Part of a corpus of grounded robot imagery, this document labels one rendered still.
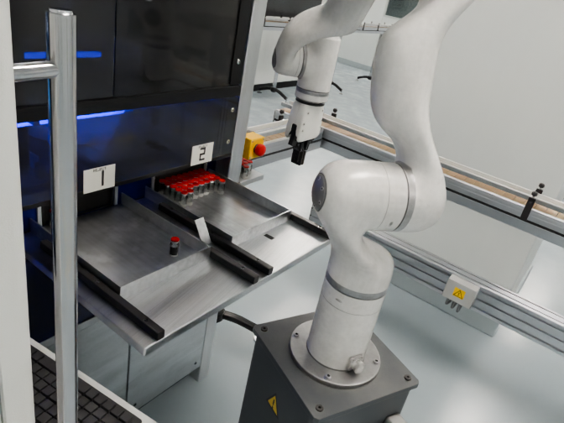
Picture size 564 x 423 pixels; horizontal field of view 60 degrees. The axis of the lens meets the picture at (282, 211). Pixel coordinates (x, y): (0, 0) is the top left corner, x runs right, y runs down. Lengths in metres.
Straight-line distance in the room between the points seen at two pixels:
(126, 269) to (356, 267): 0.54
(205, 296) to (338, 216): 0.42
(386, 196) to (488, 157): 1.83
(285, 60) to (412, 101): 0.44
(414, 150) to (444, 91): 1.81
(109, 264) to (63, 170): 0.68
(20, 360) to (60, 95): 0.27
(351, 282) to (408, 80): 0.35
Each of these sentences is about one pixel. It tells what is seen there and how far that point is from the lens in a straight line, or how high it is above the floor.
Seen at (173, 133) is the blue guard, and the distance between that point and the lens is 1.34.
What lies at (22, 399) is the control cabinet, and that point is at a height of 1.09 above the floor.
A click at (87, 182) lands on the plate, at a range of 1.23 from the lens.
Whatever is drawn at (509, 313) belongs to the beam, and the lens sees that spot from 2.18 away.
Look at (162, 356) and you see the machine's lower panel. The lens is 1.81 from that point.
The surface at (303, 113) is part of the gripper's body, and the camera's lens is 1.23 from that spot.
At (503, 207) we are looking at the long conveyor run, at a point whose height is 0.90.
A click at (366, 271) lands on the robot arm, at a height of 1.11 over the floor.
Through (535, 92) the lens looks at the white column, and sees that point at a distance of 2.54.
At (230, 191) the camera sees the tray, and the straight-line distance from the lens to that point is 1.56.
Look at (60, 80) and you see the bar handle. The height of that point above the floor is 1.42.
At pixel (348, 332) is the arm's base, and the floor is 0.97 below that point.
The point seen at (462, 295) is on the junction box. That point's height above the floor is 0.50.
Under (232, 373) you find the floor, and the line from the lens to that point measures 2.17.
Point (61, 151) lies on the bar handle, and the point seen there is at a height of 1.36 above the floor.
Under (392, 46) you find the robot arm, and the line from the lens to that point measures 0.82.
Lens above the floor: 1.55
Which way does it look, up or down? 26 degrees down
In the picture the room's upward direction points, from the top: 12 degrees clockwise
